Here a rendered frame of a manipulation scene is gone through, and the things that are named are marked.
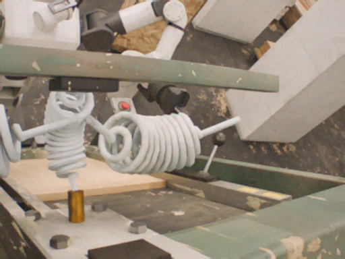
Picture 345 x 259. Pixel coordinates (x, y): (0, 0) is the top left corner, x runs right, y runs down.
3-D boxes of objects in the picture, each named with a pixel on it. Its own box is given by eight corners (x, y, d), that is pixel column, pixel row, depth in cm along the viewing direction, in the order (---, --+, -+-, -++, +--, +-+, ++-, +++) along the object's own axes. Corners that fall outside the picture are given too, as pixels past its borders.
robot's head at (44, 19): (28, 19, 104) (36, 7, 98) (54, 9, 110) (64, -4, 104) (38, 37, 106) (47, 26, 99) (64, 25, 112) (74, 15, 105)
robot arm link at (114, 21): (124, 22, 135) (91, 35, 135) (116, 3, 128) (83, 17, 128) (129, 38, 128) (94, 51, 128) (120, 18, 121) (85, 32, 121)
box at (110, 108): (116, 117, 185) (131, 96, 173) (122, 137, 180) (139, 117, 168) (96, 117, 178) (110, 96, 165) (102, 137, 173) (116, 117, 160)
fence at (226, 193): (96, 160, 148) (96, 150, 148) (290, 213, 73) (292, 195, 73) (85, 160, 145) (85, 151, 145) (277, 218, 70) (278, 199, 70)
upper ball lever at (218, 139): (201, 181, 94) (220, 135, 98) (211, 183, 91) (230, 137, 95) (192, 175, 92) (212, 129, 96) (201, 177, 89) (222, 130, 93)
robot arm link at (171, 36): (171, 56, 137) (192, 13, 133) (172, 57, 127) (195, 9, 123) (145, 46, 135) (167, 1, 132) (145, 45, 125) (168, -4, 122)
